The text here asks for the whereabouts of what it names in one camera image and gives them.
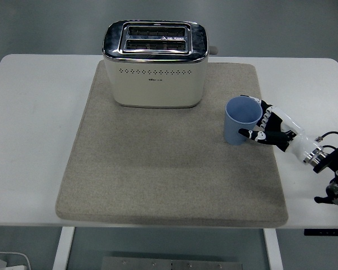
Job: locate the black table control panel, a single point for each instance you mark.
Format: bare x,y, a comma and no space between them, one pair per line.
326,232

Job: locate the grey felt mat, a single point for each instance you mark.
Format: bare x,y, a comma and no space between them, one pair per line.
157,174

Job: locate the white table leg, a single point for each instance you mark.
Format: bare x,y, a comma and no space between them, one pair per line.
273,250
62,250

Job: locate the cream and chrome toaster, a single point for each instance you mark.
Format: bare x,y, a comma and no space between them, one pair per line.
155,81

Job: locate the white rounded tray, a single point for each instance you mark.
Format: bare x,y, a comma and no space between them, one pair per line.
19,260

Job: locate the blue plastic cup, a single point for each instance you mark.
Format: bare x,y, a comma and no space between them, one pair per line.
236,130

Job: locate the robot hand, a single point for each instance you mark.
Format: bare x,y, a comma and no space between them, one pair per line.
298,142

